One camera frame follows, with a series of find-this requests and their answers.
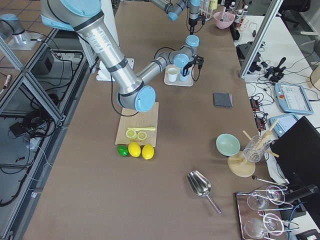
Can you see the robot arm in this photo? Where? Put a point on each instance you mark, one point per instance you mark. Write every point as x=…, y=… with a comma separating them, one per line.
x=86, y=17
x=173, y=11

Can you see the bamboo cutting board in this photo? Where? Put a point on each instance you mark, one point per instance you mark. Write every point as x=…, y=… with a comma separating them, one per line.
x=147, y=119

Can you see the black monitor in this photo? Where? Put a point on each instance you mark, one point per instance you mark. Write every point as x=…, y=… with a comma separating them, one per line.
x=299, y=153

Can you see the whole yellow lemon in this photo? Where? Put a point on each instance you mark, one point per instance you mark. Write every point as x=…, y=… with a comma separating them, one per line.
x=134, y=149
x=148, y=152

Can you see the wine glass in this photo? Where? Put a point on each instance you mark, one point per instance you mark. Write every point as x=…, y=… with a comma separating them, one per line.
x=273, y=224
x=275, y=194

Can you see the aluminium frame post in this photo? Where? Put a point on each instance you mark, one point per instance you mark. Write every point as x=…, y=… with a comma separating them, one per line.
x=263, y=29

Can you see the green lime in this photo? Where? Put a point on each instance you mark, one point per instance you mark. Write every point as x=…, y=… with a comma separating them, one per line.
x=123, y=150

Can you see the glass mug on stand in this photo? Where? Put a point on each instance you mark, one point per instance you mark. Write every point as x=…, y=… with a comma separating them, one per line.
x=255, y=149

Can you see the steel tube in bowl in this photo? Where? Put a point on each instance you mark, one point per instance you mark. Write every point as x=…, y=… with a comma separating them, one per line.
x=222, y=14

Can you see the steel scoop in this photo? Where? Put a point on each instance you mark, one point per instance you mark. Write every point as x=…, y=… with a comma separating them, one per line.
x=201, y=186

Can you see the whole yellow lemon upper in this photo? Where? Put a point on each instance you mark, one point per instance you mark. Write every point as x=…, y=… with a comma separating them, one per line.
x=134, y=149

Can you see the blue teach pendant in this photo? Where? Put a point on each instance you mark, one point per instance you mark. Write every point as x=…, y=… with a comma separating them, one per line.
x=285, y=122
x=292, y=99

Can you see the mirror tray with glasses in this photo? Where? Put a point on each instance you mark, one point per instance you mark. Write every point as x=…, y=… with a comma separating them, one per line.
x=251, y=207

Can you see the cream yellow cup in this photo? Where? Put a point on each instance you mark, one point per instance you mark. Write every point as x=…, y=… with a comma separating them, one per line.
x=172, y=74

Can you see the yellow plastic knife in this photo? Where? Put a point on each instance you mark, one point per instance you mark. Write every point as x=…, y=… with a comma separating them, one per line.
x=142, y=128

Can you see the blue teach pendant far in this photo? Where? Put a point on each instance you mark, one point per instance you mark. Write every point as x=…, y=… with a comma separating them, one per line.
x=292, y=99

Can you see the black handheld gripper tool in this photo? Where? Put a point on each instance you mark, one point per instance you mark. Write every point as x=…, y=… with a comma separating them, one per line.
x=274, y=74

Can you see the lemon half upper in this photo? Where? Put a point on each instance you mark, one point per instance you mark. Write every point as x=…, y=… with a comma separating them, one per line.
x=131, y=134

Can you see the white wire cup rack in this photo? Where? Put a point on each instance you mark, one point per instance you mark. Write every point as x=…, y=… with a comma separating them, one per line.
x=204, y=9

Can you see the yellow cup on rack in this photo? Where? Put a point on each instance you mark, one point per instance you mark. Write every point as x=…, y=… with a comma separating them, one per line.
x=213, y=4

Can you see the light blue cup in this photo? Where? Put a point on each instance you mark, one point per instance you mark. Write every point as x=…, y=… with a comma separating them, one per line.
x=183, y=76

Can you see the wine glass upper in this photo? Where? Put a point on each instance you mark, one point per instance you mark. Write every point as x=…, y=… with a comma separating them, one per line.
x=275, y=194

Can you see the blue teach pendant near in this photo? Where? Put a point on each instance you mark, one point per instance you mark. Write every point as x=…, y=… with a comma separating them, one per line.
x=285, y=122

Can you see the pink bowl with ice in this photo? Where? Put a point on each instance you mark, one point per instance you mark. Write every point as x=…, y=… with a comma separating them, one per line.
x=226, y=22

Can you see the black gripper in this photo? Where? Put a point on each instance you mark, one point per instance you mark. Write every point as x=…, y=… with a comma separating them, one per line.
x=191, y=22
x=186, y=67

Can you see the grey folded cloth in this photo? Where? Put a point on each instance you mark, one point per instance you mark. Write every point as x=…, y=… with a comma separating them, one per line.
x=224, y=100

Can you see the mint green bowl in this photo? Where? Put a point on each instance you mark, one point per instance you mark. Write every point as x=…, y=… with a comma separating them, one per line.
x=227, y=144

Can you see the whole yellow lemon lower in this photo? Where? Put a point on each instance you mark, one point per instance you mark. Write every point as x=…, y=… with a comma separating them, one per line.
x=148, y=152

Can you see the wine glass lower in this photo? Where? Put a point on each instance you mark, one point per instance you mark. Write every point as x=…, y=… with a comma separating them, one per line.
x=273, y=224

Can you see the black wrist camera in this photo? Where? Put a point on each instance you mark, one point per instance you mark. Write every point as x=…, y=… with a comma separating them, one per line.
x=202, y=19
x=199, y=60

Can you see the cream rabbit tray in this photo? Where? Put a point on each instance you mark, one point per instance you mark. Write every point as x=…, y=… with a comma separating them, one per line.
x=187, y=82

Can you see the third grey robot base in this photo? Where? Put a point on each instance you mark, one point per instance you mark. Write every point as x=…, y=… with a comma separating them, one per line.
x=10, y=26

